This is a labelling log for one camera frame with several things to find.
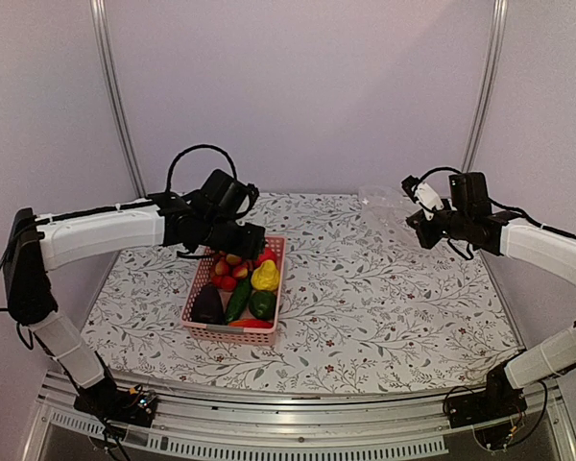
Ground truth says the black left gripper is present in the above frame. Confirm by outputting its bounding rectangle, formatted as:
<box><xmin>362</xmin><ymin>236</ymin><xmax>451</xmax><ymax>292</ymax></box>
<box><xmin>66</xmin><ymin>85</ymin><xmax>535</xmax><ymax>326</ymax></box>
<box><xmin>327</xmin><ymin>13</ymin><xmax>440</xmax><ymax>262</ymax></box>
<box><xmin>202</xmin><ymin>216</ymin><xmax>267</xmax><ymax>260</ymax></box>

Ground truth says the red cherry tomato bunch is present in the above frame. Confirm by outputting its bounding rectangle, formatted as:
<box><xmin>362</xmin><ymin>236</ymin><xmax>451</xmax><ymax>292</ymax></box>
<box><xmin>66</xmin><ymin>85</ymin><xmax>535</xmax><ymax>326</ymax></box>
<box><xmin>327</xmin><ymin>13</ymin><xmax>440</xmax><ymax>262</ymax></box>
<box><xmin>210</xmin><ymin>254</ymin><xmax>253</xmax><ymax>292</ymax></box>

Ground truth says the yellow pepper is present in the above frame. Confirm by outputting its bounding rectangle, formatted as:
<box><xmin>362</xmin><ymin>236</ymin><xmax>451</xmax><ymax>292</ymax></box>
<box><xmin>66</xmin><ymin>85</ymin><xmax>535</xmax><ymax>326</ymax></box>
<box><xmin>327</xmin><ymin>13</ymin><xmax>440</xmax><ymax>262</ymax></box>
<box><xmin>252</xmin><ymin>259</ymin><xmax>280</xmax><ymax>292</ymax></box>

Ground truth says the clear zip top bag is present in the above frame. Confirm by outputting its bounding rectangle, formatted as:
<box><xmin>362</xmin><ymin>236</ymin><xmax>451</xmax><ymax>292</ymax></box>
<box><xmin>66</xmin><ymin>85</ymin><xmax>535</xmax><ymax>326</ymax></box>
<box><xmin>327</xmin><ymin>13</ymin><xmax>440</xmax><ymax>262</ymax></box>
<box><xmin>358</xmin><ymin>185</ymin><xmax>418</xmax><ymax>243</ymax></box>

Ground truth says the green cucumber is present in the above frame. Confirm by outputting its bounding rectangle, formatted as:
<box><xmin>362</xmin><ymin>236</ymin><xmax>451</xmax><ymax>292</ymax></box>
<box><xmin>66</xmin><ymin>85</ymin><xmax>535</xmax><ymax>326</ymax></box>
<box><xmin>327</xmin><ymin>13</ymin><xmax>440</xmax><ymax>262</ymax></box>
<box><xmin>225</xmin><ymin>279</ymin><xmax>252</xmax><ymax>325</ymax></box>

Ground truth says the dark green pepper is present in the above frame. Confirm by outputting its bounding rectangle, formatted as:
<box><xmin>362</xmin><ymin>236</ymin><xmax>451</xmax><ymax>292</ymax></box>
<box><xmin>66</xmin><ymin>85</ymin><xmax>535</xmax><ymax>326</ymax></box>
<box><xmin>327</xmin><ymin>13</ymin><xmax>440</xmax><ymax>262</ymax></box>
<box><xmin>249</xmin><ymin>291</ymin><xmax>276</xmax><ymax>321</ymax></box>

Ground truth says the pink plastic basket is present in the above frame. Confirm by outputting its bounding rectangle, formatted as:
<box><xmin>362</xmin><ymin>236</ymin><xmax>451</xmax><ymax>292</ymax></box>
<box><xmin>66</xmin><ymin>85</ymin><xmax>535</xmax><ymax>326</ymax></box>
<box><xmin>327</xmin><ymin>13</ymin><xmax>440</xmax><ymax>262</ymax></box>
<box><xmin>181</xmin><ymin>235</ymin><xmax>286</xmax><ymax>345</ymax></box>

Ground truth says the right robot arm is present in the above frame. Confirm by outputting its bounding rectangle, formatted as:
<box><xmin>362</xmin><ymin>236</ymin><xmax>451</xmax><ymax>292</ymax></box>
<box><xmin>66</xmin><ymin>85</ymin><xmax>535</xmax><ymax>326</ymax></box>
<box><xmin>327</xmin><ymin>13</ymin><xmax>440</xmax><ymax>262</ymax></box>
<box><xmin>401</xmin><ymin>167</ymin><xmax>576</xmax><ymax>419</ymax></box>

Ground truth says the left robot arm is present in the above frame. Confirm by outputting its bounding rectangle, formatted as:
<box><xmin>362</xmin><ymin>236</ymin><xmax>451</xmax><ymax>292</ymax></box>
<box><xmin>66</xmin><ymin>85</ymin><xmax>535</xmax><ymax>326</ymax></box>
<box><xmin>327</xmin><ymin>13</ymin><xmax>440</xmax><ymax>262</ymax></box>
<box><xmin>2</xmin><ymin>169</ymin><xmax>265</xmax><ymax>417</ymax></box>

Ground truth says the dark purple eggplant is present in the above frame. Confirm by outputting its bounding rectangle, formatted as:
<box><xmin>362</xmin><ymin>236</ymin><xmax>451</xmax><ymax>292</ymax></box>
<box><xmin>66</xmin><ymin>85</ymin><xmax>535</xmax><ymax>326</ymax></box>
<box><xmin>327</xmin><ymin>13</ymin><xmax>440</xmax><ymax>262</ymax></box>
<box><xmin>190</xmin><ymin>284</ymin><xmax>225</xmax><ymax>325</ymax></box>

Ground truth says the red orange chili pepper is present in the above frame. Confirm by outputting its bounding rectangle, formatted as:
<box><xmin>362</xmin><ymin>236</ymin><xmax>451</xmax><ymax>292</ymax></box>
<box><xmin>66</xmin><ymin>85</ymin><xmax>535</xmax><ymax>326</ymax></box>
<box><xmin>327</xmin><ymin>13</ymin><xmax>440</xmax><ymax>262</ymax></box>
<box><xmin>228</xmin><ymin>318</ymin><xmax>274</xmax><ymax>329</ymax></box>

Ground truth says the floral tablecloth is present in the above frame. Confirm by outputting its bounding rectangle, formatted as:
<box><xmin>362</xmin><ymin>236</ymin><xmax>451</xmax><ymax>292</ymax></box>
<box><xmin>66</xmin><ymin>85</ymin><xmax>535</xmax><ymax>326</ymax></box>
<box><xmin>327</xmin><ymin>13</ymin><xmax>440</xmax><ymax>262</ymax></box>
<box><xmin>83</xmin><ymin>194</ymin><xmax>521</xmax><ymax>394</ymax></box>

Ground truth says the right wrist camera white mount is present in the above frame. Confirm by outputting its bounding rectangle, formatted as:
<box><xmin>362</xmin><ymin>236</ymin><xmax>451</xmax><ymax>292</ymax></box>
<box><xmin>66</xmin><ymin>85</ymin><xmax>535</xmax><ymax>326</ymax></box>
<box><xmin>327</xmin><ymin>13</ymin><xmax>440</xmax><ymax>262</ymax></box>
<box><xmin>401</xmin><ymin>176</ymin><xmax>450</xmax><ymax>221</ymax></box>

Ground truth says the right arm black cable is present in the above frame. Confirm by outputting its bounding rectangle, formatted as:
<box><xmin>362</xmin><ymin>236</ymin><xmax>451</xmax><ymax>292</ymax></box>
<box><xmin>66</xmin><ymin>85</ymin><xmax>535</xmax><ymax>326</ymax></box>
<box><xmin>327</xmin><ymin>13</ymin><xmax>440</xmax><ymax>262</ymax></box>
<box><xmin>410</xmin><ymin>166</ymin><xmax>469</xmax><ymax>193</ymax></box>

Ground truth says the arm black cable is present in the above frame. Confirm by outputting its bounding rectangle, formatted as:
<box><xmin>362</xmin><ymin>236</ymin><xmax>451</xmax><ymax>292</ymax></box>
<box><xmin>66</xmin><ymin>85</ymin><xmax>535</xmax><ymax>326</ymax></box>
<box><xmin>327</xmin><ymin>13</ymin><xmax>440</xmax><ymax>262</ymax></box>
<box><xmin>410</xmin><ymin>166</ymin><xmax>469</xmax><ymax>193</ymax></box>
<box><xmin>165</xmin><ymin>144</ymin><xmax>239</xmax><ymax>196</ymax></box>

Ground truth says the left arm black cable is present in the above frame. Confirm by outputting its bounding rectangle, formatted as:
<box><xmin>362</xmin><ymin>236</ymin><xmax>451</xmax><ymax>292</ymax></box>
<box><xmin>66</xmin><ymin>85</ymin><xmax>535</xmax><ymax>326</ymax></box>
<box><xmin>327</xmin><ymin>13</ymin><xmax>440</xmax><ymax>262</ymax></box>
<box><xmin>165</xmin><ymin>144</ymin><xmax>239</xmax><ymax>196</ymax></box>

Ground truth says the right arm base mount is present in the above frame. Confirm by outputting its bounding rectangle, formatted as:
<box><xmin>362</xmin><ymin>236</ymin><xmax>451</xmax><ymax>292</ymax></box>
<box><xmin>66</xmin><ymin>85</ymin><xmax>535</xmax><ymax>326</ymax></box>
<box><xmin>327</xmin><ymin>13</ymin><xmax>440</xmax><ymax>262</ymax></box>
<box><xmin>443</xmin><ymin>364</ymin><xmax>527</xmax><ymax>428</ymax></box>

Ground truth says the aluminium front rail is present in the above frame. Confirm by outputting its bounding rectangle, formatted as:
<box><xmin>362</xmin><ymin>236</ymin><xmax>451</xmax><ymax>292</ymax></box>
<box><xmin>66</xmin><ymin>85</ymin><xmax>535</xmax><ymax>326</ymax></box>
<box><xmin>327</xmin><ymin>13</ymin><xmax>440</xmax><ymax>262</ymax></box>
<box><xmin>22</xmin><ymin>372</ymin><xmax>576</xmax><ymax>460</ymax></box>

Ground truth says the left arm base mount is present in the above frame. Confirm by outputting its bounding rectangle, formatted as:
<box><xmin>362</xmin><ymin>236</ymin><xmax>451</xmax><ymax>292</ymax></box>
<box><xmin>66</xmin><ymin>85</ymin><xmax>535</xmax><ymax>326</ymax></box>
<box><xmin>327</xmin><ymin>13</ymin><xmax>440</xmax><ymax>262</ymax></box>
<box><xmin>74</xmin><ymin>376</ymin><xmax>157</xmax><ymax>428</ymax></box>

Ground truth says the right aluminium frame post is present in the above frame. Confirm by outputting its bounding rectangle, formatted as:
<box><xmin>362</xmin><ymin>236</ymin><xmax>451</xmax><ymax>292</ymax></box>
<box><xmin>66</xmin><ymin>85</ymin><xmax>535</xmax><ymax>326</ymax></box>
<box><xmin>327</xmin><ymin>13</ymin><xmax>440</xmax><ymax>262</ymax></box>
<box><xmin>461</xmin><ymin>0</ymin><xmax>509</xmax><ymax>172</ymax></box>

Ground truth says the aluminium frame post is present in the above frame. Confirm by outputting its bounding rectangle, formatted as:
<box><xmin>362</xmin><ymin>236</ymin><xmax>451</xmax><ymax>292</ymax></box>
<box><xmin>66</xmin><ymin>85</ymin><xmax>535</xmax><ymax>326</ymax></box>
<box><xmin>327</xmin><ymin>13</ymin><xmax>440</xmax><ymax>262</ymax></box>
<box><xmin>89</xmin><ymin>0</ymin><xmax>147</xmax><ymax>198</ymax></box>
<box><xmin>461</xmin><ymin>0</ymin><xmax>509</xmax><ymax>172</ymax></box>

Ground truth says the left aluminium frame post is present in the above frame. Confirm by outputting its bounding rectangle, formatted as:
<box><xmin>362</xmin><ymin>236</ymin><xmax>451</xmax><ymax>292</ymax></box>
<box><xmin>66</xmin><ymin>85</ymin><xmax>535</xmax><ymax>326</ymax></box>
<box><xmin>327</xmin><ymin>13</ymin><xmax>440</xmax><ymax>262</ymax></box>
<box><xmin>89</xmin><ymin>0</ymin><xmax>147</xmax><ymax>198</ymax></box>

